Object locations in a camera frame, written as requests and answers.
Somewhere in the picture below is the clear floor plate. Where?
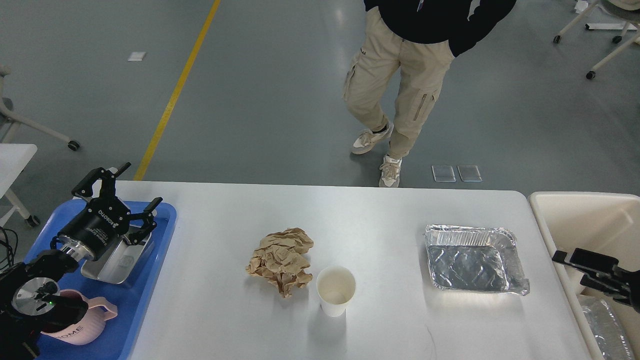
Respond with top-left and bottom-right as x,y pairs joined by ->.
457,164 -> 483,182
431,165 -> 457,183

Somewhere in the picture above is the square steel tray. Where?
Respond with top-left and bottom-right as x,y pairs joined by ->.
80,224 -> 154,289

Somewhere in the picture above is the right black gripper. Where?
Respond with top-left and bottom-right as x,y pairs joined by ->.
551,248 -> 640,313

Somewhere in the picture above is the foil tray inside bin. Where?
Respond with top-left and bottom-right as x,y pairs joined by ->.
577,294 -> 635,360

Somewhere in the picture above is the pink ribbed mug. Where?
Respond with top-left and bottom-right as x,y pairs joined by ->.
40,289 -> 118,346

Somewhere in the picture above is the beige plastic bin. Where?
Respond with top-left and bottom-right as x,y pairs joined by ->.
528,191 -> 640,360

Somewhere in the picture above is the person in black top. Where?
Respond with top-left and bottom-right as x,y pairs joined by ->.
342,0 -> 515,188

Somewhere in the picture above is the aluminium foil tray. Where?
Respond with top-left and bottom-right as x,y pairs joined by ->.
424,224 -> 530,296

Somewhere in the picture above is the white paper on floor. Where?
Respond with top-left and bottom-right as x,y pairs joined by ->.
126,51 -> 147,62

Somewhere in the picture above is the office chair base left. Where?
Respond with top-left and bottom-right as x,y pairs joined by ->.
0,64 -> 81,152

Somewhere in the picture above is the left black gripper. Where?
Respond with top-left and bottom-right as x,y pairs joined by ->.
57,161 -> 164,262

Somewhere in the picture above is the white side table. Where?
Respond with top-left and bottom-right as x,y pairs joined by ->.
0,143 -> 41,227

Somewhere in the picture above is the blue plastic tray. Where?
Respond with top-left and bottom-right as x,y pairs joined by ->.
25,199 -> 177,360

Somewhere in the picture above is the crumpled brown paper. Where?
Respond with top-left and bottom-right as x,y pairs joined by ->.
245,227 -> 314,299

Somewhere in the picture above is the clear floor plate right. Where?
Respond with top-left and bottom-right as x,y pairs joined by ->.
457,164 -> 483,182

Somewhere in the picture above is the white paper cup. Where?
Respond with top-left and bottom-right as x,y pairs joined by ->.
316,265 -> 357,318

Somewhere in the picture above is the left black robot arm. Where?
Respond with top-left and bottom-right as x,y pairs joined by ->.
0,162 -> 163,360

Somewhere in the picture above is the clear floor plate left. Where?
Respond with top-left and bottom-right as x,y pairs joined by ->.
431,165 -> 457,183

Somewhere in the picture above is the white rolling stand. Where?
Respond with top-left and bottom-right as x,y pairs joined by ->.
553,0 -> 640,81

